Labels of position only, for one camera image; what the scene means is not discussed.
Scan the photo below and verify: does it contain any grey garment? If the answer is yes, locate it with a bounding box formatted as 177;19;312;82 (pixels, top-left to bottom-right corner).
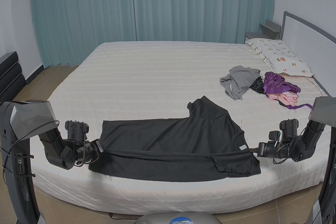
219;65;261;101

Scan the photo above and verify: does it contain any black cable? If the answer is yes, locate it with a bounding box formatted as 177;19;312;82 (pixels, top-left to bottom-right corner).
108;212;137;221
6;120;59;155

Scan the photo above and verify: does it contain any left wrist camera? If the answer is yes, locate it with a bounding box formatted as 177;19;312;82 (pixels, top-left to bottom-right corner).
94;138;105;155

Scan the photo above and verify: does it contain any white printed pillow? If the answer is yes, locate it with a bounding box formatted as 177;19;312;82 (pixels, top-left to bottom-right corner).
245;38;314;78

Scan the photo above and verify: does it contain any purple garment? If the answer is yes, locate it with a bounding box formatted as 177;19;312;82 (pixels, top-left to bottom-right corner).
263;72;314;110

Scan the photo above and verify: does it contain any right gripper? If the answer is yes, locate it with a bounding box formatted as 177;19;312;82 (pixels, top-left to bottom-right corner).
258;142;282;159

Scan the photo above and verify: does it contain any black patterned garment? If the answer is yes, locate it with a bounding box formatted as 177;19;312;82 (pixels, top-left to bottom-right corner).
250;76;265;95

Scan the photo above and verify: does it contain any grey bedside table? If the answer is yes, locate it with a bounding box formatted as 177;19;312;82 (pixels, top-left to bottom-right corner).
245;19;281;40

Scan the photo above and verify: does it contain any black chest of drawers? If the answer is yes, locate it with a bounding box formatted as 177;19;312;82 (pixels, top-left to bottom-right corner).
0;51;27;101

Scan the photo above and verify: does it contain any bed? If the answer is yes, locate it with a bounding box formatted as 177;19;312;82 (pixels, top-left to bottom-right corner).
26;11;336;214

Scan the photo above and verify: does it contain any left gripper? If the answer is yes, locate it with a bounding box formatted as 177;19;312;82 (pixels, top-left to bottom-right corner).
79;141;100;166

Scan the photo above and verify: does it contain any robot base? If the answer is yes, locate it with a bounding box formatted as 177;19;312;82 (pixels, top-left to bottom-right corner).
134;212;221;224

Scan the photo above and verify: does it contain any black T-shirt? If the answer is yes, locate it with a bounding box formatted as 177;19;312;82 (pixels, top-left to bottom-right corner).
88;96;261;183

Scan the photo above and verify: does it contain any pink garment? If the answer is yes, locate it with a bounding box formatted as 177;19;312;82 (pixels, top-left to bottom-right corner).
266;92;298;106

